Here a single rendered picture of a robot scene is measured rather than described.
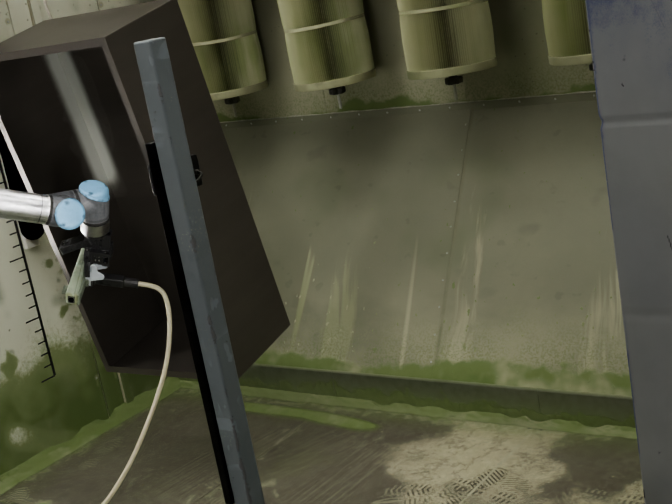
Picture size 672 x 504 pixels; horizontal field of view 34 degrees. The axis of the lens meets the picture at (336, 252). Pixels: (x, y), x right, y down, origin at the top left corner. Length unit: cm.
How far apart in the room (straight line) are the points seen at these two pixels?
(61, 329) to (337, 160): 133
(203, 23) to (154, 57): 241
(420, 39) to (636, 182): 199
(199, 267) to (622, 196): 87
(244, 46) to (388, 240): 102
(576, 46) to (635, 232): 167
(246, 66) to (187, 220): 246
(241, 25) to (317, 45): 49
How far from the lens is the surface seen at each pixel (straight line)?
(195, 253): 234
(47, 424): 463
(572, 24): 378
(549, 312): 404
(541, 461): 378
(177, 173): 231
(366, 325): 442
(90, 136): 406
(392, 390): 432
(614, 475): 365
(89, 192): 347
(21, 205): 329
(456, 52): 404
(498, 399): 409
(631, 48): 211
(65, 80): 401
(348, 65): 436
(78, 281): 366
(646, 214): 217
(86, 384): 473
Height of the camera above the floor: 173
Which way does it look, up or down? 15 degrees down
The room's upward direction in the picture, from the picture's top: 10 degrees counter-clockwise
